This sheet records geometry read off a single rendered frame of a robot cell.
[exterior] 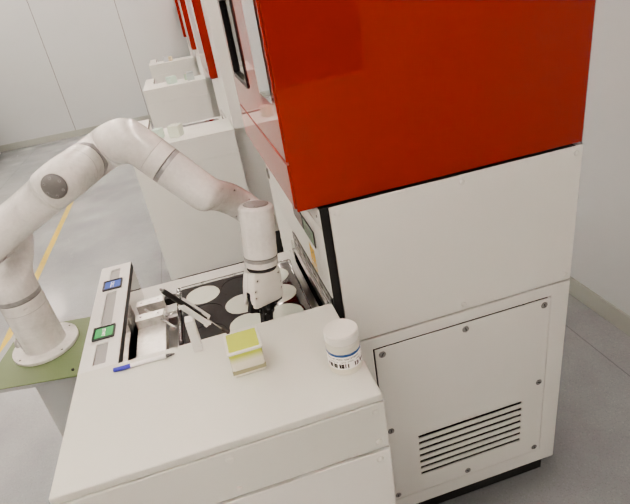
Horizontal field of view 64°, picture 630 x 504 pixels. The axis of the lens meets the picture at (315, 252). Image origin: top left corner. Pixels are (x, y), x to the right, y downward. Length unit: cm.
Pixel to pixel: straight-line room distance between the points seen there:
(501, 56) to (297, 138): 49
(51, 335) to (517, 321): 136
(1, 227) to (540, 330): 150
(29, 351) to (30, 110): 799
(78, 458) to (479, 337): 106
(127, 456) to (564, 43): 126
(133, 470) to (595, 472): 165
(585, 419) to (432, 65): 163
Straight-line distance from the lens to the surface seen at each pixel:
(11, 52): 947
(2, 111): 965
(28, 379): 167
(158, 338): 149
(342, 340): 101
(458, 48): 121
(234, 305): 148
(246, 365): 111
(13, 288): 162
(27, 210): 142
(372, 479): 118
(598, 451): 228
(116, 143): 122
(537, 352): 172
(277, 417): 102
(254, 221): 120
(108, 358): 134
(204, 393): 112
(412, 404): 160
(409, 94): 117
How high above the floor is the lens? 168
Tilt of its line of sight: 28 degrees down
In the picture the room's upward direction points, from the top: 10 degrees counter-clockwise
